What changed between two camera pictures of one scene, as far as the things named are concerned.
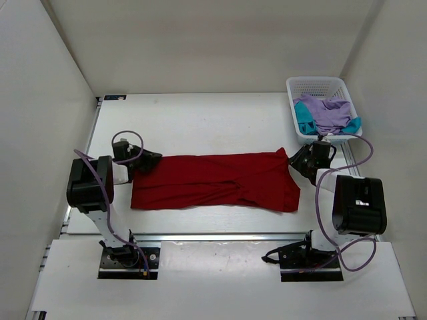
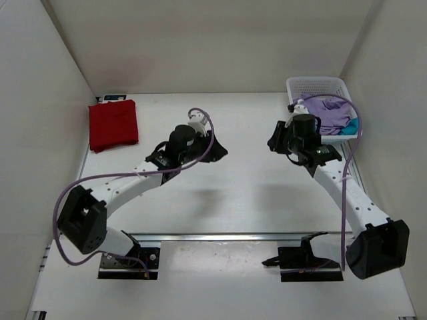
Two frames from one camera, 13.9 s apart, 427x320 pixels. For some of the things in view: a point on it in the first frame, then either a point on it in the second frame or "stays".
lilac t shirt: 330,115 stays
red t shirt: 249,181 -> 113,124
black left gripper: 151,159 -> 213,151
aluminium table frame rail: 200,237 stays
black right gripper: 295,161 -> 275,143
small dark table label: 115,97 stays
